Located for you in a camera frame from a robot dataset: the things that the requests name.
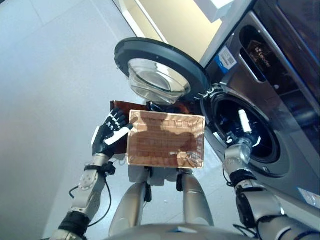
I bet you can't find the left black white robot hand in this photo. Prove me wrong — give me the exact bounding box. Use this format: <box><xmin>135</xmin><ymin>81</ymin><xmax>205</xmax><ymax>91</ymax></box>
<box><xmin>91</xmin><ymin>107</ymin><xmax>134</xmax><ymax>158</ymax></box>

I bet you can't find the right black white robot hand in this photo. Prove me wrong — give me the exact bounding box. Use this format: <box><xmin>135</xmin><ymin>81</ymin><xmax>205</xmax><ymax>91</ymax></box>
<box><xmin>219</xmin><ymin>109</ymin><xmax>261</xmax><ymax>151</ymax></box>

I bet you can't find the dark grey washing machine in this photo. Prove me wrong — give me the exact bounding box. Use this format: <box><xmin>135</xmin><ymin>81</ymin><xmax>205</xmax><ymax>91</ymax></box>
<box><xmin>198</xmin><ymin>9</ymin><xmax>320</xmax><ymax>203</ymax></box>

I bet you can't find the square wicker laundry basket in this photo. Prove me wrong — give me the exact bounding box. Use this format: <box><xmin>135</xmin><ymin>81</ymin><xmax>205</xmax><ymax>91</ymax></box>
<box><xmin>126</xmin><ymin>109</ymin><xmax>206</xmax><ymax>169</ymax></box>

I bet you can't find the left silver robot leg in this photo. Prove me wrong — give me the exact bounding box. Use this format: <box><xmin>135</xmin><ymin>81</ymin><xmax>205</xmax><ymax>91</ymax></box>
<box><xmin>109</xmin><ymin>167</ymin><xmax>153</xmax><ymax>237</ymax></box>

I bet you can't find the silver robot leg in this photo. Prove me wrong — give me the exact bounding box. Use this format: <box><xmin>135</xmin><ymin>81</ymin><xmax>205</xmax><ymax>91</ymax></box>
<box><xmin>109</xmin><ymin>167</ymin><xmax>153</xmax><ymax>237</ymax></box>
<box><xmin>176</xmin><ymin>168</ymin><xmax>215</xmax><ymax>226</ymax></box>

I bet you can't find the right silver robot leg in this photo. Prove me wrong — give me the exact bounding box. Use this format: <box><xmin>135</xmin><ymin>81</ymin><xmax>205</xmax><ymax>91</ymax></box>
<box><xmin>176</xmin><ymin>168</ymin><xmax>215</xmax><ymax>226</ymax></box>

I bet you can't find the blue white barcode sticker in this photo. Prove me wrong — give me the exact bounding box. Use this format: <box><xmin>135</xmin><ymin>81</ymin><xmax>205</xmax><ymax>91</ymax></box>
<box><xmin>216</xmin><ymin>46</ymin><xmax>237</xmax><ymax>73</ymax></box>

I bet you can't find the white blue info sticker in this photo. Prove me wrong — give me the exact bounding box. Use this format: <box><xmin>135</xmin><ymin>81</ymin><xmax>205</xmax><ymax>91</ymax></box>
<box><xmin>297</xmin><ymin>187</ymin><xmax>320</xmax><ymax>207</ymax></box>

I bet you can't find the round glass washer door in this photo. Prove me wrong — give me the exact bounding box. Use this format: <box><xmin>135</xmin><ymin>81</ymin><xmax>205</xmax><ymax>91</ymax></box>
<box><xmin>114</xmin><ymin>36</ymin><xmax>210</xmax><ymax>105</ymax></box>

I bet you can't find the silver robot torso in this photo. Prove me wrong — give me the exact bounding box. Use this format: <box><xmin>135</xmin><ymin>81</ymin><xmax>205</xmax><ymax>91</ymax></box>
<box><xmin>104</xmin><ymin>222</ymin><xmax>253</xmax><ymax>240</ymax></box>

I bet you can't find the white counter cabinet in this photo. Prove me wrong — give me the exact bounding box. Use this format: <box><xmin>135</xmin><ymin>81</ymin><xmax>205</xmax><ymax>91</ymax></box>
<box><xmin>112</xmin><ymin>0</ymin><xmax>251</xmax><ymax>63</ymax></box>

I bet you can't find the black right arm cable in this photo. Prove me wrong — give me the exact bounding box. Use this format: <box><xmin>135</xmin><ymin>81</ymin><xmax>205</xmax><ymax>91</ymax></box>
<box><xmin>222</xmin><ymin>169</ymin><xmax>263</xmax><ymax>238</ymax></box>

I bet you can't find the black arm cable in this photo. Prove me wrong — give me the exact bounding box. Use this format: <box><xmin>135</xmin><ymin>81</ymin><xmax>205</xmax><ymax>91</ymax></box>
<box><xmin>69</xmin><ymin>169</ymin><xmax>113</xmax><ymax>228</ymax></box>
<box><xmin>222</xmin><ymin>169</ymin><xmax>263</xmax><ymax>238</ymax></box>

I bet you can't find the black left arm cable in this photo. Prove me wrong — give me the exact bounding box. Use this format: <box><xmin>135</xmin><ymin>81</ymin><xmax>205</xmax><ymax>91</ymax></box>
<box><xmin>69</xmin><ymin>169</ymin><xmax>113</xmax><ymax>228</ymax></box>

